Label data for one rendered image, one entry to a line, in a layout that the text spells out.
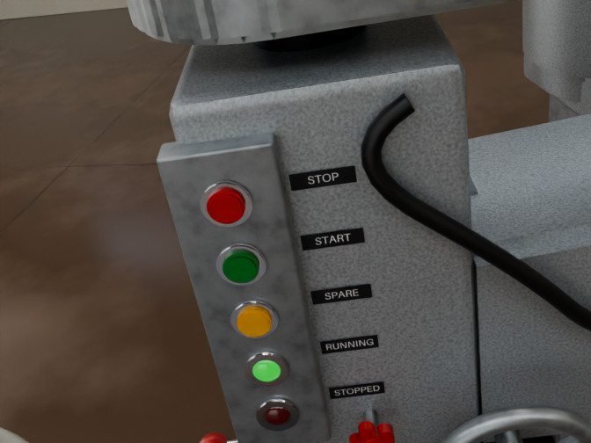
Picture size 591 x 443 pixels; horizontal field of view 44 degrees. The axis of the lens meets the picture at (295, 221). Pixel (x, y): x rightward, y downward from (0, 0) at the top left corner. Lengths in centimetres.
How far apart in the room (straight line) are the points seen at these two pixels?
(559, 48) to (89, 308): 229
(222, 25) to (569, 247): 31
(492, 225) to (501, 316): 7
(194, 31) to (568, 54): 82
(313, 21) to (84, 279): 287
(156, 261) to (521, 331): 270
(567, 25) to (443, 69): 73
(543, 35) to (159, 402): 178
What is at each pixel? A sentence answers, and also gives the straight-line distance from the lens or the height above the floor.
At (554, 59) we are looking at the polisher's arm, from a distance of 124.
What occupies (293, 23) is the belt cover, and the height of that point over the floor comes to 156.
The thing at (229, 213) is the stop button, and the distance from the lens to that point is 50.
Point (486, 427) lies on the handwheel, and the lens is 61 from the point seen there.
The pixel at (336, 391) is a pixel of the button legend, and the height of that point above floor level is 125.
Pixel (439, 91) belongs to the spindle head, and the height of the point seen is 150.
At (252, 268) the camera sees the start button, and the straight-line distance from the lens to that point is 52.
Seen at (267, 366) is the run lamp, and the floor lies 131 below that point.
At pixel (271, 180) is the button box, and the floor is 147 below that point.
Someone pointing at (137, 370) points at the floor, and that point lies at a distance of 270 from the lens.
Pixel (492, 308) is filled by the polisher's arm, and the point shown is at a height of 131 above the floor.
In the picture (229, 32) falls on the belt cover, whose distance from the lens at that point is 48.
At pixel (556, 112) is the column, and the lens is 143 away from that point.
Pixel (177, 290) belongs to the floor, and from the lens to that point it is 302.
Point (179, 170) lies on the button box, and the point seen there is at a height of 148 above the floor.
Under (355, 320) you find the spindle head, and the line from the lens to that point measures 58.
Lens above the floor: 170
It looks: 31 degrees down
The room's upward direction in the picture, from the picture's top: 11 degrees counter-clockwise
